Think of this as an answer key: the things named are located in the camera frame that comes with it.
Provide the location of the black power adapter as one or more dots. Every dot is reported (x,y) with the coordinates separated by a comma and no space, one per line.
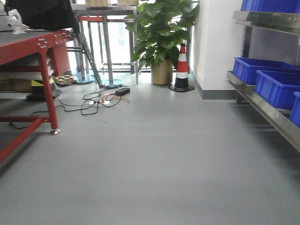
(123,91)

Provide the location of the orange white traffic cone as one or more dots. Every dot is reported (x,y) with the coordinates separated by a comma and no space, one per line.
(181,81)

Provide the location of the white power strip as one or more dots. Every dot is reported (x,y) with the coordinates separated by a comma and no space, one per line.
(92,102)

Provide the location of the green potted plant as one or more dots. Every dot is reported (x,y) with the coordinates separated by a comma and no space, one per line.
(161,27)

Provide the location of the blue bin on rack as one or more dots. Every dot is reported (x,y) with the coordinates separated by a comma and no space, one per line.
(245,68)

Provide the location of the black cloth cover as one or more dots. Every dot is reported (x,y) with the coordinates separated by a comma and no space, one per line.
(49,15)

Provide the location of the red metal workbench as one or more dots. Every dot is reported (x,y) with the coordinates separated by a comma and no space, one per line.
(16,46)

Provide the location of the steel frame table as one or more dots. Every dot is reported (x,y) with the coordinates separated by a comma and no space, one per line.
(98,14)

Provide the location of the steel rack lower rail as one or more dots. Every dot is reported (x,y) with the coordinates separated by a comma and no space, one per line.
(277,118)

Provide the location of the steel rack rail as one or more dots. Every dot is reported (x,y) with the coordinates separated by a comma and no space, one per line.
(280,22)
(277,118)

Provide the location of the steel rack upper rail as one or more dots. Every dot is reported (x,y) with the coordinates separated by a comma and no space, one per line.
(280,22)

